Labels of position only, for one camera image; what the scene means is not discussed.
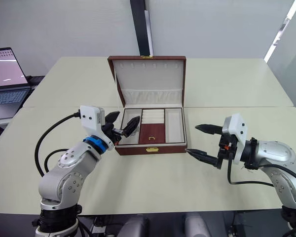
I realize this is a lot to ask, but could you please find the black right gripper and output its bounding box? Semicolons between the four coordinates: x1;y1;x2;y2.
185;123;238;170

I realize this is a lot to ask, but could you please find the white compartment tray insert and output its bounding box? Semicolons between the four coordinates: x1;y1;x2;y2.
118;108;187;146

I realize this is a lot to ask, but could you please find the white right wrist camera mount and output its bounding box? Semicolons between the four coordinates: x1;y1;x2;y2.
222;113;248;165

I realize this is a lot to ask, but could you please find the black wall pillar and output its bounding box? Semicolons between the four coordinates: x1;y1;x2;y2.
129;0;154;56

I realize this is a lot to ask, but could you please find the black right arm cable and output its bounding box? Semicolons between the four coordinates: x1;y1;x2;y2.
227;148;296;191

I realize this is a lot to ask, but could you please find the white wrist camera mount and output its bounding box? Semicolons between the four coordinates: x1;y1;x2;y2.
222;113;248;165
79;105;113;151

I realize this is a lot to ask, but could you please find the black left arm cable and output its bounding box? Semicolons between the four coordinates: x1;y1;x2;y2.
34;112;81;178

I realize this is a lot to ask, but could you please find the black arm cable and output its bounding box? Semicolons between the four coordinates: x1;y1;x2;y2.
227;148;296;191
34;112;81;178

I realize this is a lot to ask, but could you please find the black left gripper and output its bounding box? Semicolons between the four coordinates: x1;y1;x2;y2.
102;111;142;147

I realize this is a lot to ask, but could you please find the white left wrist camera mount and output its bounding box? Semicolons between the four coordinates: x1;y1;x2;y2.
79;105;113;151

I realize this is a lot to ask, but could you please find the grey open laptop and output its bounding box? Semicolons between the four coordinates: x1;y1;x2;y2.
0;47;32;121

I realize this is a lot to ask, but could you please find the grey rounded shape under table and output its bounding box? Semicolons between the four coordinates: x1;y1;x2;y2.
117;217;149;237
184;213;213;237

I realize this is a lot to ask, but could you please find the brown leather jewelry box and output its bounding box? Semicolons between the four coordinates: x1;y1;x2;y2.
107;55;188;156

